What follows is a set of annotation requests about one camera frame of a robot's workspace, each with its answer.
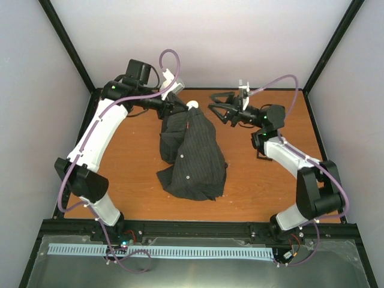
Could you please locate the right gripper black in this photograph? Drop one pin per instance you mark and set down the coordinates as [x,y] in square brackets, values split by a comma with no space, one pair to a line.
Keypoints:
[233,113]

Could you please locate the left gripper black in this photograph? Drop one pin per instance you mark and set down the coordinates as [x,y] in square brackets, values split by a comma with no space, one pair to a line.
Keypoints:
[167,108]

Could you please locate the dark pinstriped shirt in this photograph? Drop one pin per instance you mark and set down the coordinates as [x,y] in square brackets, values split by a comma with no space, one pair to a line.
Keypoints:
[197,168]

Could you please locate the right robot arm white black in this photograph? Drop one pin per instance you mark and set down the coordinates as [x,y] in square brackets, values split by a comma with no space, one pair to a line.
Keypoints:
[318,189]

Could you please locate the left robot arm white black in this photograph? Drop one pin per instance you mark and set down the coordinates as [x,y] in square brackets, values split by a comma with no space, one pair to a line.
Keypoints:
[81,185]

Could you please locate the clear plastic sheet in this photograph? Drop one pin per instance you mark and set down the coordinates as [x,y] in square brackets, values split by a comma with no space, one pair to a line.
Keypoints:
[311,264]

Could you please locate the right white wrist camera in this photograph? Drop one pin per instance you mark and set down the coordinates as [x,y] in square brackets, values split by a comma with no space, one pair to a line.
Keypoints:
[244,91]

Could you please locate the black square frame tray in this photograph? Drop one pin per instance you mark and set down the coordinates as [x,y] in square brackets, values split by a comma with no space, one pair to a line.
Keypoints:
[260,156]

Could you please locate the black enclosure frame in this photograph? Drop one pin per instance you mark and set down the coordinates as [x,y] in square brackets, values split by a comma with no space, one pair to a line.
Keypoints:
[342,231]

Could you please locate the light blue slotted cable duct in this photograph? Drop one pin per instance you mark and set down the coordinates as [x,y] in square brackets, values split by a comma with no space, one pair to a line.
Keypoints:
[164,252]

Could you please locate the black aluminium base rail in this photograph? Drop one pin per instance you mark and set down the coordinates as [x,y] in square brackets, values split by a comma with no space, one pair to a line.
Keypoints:
[252,232]

